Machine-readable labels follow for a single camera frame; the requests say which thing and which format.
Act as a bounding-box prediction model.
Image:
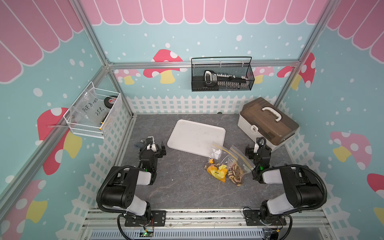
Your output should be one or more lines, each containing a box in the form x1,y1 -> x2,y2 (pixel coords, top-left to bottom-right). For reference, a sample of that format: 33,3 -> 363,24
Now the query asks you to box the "clear ziploc bag of cookies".
227,145 -> 255,187

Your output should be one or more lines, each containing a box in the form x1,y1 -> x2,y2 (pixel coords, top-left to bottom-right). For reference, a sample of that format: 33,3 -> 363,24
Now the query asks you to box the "ziploc bag with yellow chick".
205,142 -> 234,183

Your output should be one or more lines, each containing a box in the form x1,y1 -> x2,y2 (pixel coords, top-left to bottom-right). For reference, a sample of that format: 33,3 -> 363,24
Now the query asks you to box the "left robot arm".
97,138 -> 167,225

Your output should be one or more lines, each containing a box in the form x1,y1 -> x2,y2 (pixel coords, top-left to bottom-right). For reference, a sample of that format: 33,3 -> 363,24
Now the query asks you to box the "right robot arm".
243,138 -> 328,226

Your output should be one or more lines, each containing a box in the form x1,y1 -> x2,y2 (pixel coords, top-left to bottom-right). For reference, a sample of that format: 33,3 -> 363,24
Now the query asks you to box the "white box with brown lid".
238,97 -> 299,151

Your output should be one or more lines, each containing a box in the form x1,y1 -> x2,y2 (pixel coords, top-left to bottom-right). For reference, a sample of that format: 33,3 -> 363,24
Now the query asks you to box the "white plastic tray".
167,120 -> 226,157

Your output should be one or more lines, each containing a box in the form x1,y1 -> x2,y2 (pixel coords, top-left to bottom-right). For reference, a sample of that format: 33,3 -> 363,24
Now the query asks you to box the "black tape roll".
104,96 -> 118,109

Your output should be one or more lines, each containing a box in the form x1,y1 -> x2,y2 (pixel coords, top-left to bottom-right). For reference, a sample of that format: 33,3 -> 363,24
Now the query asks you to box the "socket wrench set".
203,71 -> 249,90

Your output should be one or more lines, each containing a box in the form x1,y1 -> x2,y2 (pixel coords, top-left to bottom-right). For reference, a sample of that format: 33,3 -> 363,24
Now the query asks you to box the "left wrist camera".
146,136 -> 158,153

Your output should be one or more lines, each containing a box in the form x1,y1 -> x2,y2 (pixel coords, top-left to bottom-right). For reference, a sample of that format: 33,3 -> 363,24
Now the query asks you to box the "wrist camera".
146,136 -> 158,153
254,137 -> 267,153

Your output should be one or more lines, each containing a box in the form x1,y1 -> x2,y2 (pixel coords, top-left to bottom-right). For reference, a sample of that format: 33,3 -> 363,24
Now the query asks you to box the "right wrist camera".
254,137 -> 267,153

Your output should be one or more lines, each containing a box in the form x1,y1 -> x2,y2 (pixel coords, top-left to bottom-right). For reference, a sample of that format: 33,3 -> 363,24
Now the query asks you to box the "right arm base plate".
243,208 -> 287,227

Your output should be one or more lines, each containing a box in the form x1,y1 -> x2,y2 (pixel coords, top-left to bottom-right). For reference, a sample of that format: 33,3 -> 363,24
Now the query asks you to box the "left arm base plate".
124,211 -> 167,227

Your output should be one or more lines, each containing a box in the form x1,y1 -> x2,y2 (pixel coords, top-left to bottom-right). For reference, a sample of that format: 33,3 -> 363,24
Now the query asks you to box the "clear wall bin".
64,82 -> 123,139

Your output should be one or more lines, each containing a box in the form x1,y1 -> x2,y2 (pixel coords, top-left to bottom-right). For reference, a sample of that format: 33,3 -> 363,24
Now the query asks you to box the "black wire mesh basket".
191,57 -> 255,92

